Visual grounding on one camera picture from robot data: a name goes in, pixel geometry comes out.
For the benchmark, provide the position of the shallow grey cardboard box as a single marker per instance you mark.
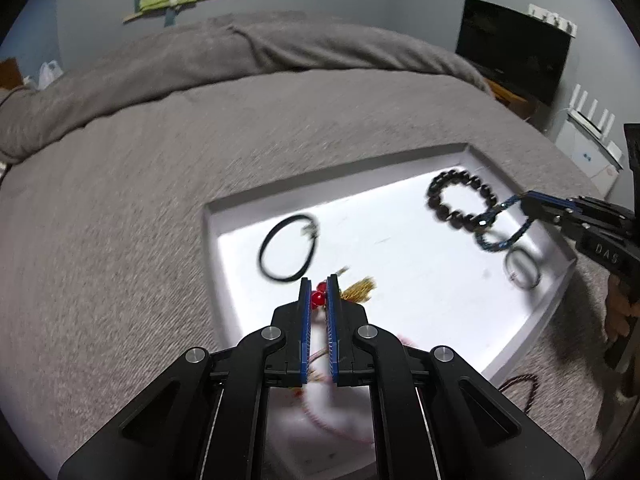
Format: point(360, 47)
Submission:
point(400, 270)

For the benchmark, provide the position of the person's right hand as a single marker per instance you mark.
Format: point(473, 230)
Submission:
point(622, 310)

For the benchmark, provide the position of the red bead charm gold tassel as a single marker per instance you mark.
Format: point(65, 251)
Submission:
point(316, 300)

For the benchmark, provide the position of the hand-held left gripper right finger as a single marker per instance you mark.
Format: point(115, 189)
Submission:
point(332, 325)

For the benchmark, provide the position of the white plastic bag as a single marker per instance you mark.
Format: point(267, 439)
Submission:
point(47, 75)

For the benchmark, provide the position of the wooden television stand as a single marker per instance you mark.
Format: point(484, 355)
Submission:
point(515, 97)

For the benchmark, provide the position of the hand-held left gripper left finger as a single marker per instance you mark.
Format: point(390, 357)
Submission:
point(305, 320)

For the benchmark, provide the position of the silver bangle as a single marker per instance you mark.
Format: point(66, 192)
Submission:
point(506, 270)

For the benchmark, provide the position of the black television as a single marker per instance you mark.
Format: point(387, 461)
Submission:
point(515, 47)

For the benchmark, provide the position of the white wall sockets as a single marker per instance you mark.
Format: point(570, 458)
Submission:
point(552, 19)

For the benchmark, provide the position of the white router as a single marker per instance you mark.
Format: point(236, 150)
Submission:
point(595, 115)

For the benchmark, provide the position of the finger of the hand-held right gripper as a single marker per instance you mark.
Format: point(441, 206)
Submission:
point(550, 198)
point(545, 212)

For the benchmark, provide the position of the brown headboard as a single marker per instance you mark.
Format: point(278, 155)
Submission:
point(10, 72)

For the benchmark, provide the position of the grey duvet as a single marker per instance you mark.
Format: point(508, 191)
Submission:
point(250, 60)

